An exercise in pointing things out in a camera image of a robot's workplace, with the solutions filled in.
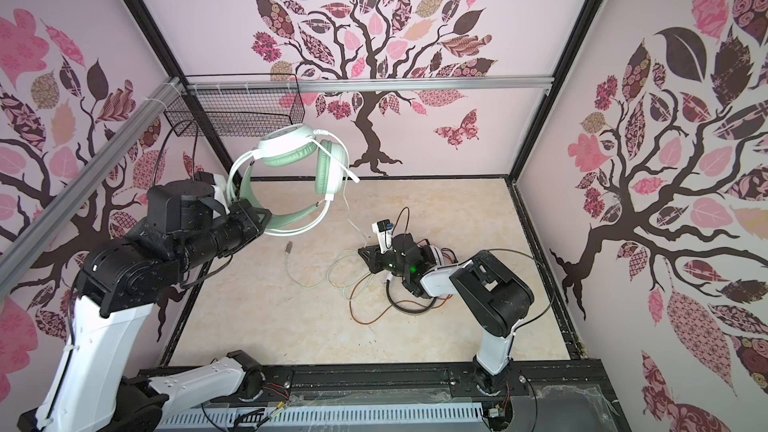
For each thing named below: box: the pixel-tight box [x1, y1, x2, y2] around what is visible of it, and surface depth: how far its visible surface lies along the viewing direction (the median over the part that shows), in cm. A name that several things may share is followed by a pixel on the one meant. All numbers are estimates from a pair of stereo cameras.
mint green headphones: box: [227, 124, 349, 236], surface depth 51 cm
